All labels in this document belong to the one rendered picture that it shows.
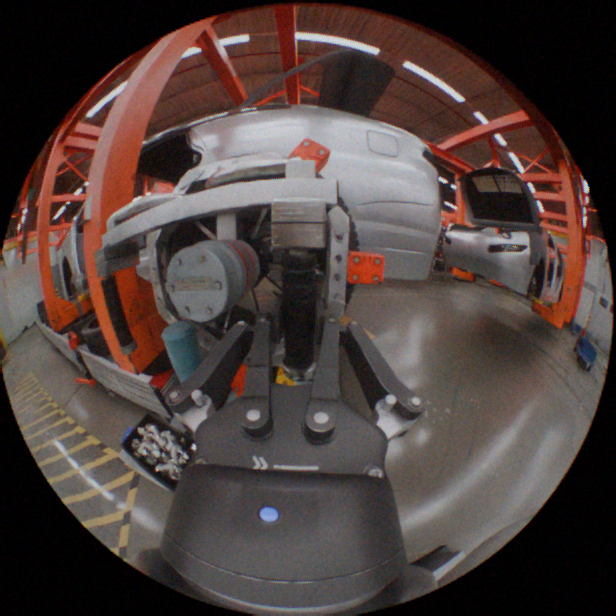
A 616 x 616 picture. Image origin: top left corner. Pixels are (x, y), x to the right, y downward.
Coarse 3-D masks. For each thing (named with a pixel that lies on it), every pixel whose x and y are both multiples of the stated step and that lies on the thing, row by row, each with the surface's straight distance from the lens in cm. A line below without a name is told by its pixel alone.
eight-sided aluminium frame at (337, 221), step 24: (216, 168) 48; (192, 192) 54; (336, 216) 39; (168, 240) 60; (336, 240) 39; (168, 264) 60; (336, 264) 40; (336, 288) 41; (168, 312) 58; (336, 312) 42
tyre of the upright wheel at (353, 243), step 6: (234, 156) 58; (240, 156) 56; (282, 156) 54; (318, 174) 51; (342, 198) 50; (342, 204) 49; (342, 210) 49; (348, 210) 50; (348, 216) 49; (354, 228) 49; (174, 234) 62; (354, 234) 49; (348, 240) 48; (354, 240) 49; (348, 246) 48; (354, 246) 49; (348, 288) 50; (354, 288) 51; (348, 294) 51; (324, 300) 50; (348, 300) 51; (216, 336) 62
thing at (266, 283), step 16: (192, 224) 65; (208, 224) 74; (256, 224) 51; (176, 240) 61; (192, 240) 69; (208, 240) 80; (256, 240) 51; (320, 256) 68; (320, 272) 50; (272, 288) 52; (320, 288) 52; (256, 304) 54; (224, 320) 67; (240, 320) 70
